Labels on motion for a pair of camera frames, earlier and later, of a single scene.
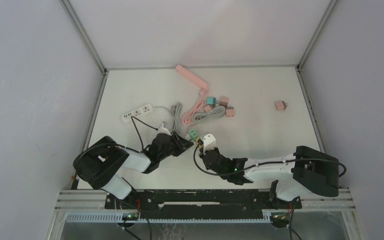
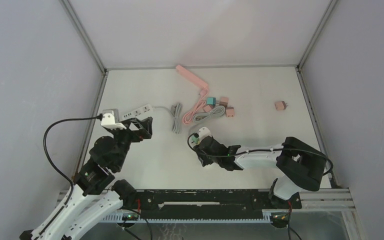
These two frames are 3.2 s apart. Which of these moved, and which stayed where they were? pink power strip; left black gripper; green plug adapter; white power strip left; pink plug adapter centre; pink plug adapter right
Moved: green plug adapter; left black gripper
Stayed: white power strip left; pink power strip; pink plug adapter centre; pink plug adapter right
